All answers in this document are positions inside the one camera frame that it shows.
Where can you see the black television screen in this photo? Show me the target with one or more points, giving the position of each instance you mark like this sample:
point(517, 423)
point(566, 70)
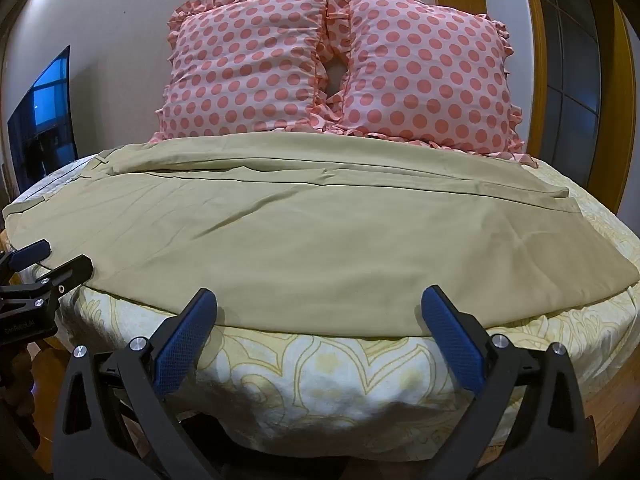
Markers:
point(45, 125)

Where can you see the wooden framed glass door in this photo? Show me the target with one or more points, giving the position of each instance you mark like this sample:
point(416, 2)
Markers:
point(575, 75)

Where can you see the khaki pants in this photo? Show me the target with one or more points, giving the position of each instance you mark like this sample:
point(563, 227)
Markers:
point(310, 240)

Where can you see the bed with floral sheet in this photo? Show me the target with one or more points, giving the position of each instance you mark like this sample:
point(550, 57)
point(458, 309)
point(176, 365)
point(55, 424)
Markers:
point(320, 385)

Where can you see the pink polka dot pillow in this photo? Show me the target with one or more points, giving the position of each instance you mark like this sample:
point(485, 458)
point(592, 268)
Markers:
point(240, 60)
point(425, 67)

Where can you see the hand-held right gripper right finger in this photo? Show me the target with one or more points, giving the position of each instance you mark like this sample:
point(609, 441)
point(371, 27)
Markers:
point(454, 341)

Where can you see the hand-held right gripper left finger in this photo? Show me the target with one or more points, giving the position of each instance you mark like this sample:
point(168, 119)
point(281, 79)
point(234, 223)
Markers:
point(181, 341)

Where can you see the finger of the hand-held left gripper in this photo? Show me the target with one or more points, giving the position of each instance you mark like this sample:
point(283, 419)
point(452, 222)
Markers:
point(62, 274)
point(31, 255)

